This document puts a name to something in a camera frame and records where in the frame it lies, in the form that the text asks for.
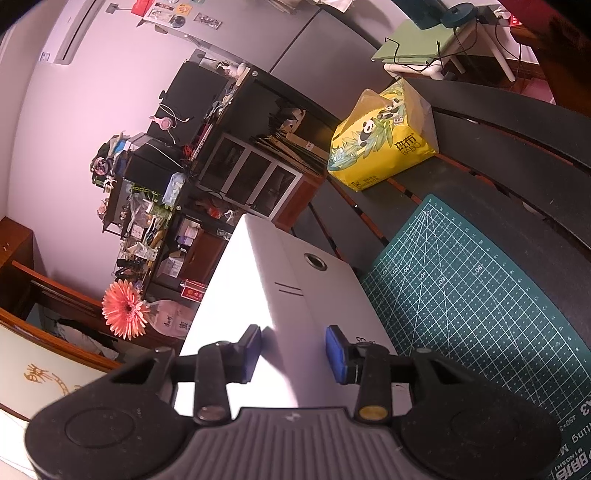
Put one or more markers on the white drawer cabinet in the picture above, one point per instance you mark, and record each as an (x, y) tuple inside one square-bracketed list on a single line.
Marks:
[(249, 175)]

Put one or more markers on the red gift box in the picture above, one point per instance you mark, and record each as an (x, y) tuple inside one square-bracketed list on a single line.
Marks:
[(191, 290)]

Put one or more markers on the light blue wipes pack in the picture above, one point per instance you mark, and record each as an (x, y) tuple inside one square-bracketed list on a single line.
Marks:
[(174, 189)]

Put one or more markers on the gold patterned white panel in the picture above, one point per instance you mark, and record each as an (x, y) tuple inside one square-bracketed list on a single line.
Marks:
[(37, 369)]

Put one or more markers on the dark green cylinder device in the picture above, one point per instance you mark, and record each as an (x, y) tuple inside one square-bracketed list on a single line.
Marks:
[(427, 9)]

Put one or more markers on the pink headphones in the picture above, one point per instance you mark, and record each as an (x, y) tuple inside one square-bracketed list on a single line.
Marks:
[(161, 122)]

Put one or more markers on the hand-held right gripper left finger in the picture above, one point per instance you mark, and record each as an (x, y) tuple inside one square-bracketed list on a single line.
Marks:
[(251, 353)]

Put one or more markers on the grey refrigerator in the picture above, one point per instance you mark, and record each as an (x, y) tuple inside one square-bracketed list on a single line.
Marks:
[(231, 37)]

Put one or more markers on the orange gerbera flower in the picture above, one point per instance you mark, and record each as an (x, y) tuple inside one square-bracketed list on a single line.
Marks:
[(124, 309)]

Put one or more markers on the dark round disc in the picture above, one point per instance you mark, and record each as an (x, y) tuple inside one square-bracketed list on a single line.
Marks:
[(461, 11)]

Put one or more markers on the yellow tissue pack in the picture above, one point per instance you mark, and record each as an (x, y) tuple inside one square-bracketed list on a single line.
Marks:
[(392, 147)]

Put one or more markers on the wooden cabinet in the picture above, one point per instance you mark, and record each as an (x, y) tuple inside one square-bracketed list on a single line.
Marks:
[(203, 258)]

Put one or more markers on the pink flower vase bottle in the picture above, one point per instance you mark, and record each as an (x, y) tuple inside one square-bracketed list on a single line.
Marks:
[(173, 318)]

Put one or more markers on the green cutting mat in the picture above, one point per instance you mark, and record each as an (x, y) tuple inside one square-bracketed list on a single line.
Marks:
[(461, 300)]

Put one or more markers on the small green table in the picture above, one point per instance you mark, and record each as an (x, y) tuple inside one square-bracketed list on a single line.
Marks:
[(415, 41)]

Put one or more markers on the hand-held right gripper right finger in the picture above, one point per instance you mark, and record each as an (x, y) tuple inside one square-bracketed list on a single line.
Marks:
[(334, 355)]

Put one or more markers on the white storage box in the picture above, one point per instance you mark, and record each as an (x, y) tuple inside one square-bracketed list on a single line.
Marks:
[(314, 304)]

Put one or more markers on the cluttered storage rack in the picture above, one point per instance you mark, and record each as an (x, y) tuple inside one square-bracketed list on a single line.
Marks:
[(138, 207)]

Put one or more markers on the flat cardboard pieces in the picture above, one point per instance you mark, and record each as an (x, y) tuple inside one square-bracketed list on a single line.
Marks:
[(295, 152)]

